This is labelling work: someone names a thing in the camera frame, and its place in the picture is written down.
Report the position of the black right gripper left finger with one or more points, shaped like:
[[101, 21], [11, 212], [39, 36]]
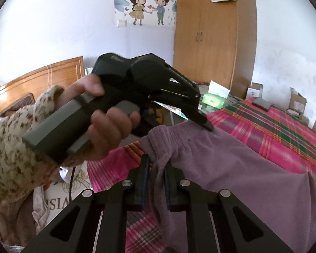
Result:
[[96, 221]]

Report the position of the person's left hand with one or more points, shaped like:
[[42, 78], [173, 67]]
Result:
[[106, 130]]

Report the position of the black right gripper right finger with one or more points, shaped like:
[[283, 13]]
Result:
[[217, 221]]

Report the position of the plaid pink green bedsheet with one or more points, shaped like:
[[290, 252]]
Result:
[[273, 134]]

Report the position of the white carton box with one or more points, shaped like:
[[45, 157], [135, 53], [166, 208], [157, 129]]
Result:
[[254, 90]]

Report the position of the wooden headboard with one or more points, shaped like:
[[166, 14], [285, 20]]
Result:
[[63, 73]]

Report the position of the speckled knit sleeve forearm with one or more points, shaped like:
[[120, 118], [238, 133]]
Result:
[[21, 169]]

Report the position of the wooden wardrobe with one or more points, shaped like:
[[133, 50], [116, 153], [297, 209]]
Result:
[[216, 41]]

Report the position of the brown cardboard box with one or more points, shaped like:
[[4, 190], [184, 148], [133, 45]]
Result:
[[297, 104]]

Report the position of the dark smartphone on bed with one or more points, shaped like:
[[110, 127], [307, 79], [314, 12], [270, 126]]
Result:
[[262, 104]]

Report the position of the cartoon couple wall sticker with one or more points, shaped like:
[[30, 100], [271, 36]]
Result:
[[140, 8]]

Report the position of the purple fleece pants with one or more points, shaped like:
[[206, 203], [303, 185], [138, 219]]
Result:
[[284, 201]]

